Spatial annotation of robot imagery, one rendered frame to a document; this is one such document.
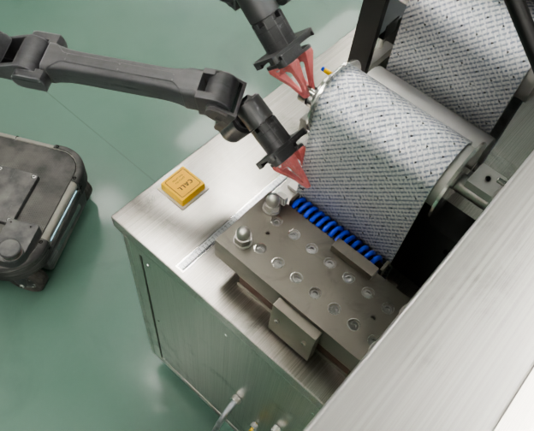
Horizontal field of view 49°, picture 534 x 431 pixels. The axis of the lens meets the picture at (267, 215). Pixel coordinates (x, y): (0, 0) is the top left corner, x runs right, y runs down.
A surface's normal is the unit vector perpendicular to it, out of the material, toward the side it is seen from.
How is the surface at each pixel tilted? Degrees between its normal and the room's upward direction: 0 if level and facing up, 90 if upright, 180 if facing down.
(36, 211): 0
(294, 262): 0
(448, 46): 92
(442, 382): 0
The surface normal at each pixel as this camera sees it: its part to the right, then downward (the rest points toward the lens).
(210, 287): 0.08, -0.54
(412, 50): -0.66, 0.62
